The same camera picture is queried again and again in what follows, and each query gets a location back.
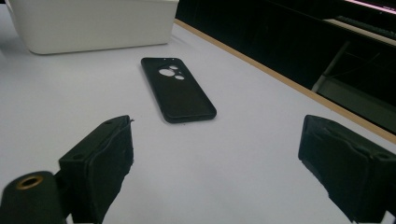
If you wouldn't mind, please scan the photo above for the white plastic storage box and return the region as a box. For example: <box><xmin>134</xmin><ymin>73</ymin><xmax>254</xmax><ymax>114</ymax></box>
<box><xmin>5</xmin><ymin>0</ymin><xmax>180</xmax><ymax>56</ymax></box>

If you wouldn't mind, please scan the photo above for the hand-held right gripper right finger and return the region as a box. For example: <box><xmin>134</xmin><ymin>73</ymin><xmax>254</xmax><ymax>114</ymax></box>
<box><xmin>297</xmin><ymin>114</ymin><xmax>396</xmax><ymax>224</ymax></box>

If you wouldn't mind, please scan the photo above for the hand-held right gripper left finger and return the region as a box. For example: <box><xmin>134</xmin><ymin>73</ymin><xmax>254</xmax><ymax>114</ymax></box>
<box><xmin>58</xmin><ymin>114</ymin><xmax>135</xmax><ymax>224</ymax></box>

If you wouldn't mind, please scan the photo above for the black phone case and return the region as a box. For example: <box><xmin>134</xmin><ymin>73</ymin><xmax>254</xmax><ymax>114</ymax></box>
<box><xmin>140</xmin><ymin>57</ymin><xmax>218</xmax><ymax>124</ymax></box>

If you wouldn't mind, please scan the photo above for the white metal stand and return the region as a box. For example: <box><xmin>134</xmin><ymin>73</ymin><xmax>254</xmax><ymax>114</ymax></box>
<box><xmin>311</xmin><ymin>39</ymin><xmax>396</xmax><ymax>135</ymax></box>

